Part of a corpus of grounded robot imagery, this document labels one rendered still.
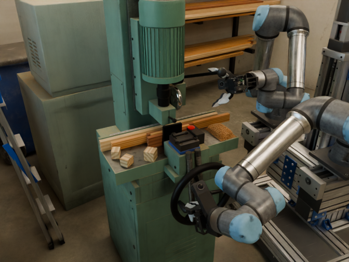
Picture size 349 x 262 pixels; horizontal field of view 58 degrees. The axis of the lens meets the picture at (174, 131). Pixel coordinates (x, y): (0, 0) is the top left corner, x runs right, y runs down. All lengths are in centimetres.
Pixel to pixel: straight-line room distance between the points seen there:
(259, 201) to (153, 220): 67
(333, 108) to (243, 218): 47
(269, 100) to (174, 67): 45
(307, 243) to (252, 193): 113
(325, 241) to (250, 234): 124
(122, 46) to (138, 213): 73
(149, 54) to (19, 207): 178
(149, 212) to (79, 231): 98
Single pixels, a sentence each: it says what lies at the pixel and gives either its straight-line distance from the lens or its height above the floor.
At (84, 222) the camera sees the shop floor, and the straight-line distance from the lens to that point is 239.
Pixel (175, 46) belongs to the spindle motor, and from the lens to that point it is 124.
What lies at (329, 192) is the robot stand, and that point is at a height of 71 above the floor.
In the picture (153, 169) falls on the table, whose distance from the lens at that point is 131.
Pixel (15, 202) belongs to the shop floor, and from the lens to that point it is 274.
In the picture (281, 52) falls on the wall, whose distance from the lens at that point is 507.
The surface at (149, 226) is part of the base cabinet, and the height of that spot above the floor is 56.
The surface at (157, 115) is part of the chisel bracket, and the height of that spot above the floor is 102.
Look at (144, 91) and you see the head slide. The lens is 142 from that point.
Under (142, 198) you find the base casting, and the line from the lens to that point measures 137.
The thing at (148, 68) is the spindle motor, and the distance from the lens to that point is 126.
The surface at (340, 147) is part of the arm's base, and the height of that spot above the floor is 89.
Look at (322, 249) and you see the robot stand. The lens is 204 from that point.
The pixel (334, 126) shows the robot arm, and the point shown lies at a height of 117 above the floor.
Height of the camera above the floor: 163
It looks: 29 degrees down
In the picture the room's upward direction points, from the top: straight up
